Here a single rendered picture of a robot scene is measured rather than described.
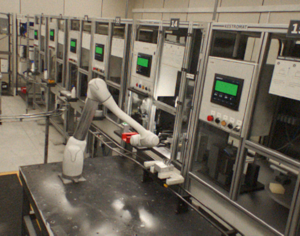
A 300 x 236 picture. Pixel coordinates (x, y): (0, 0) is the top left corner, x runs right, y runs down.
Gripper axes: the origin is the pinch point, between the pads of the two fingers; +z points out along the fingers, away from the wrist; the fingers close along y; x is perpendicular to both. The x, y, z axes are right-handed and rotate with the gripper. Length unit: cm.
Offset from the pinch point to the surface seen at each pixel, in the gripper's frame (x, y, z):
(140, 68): 41, 58, -20
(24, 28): 596, 64, -20
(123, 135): 34.5, -7.2, -30.4
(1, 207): 103, -107, -118
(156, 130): 30.1, -1.0, 3.1
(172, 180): -49, -14, -30
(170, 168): -35.7, -10.6, -22.7
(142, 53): 45, 71, -18
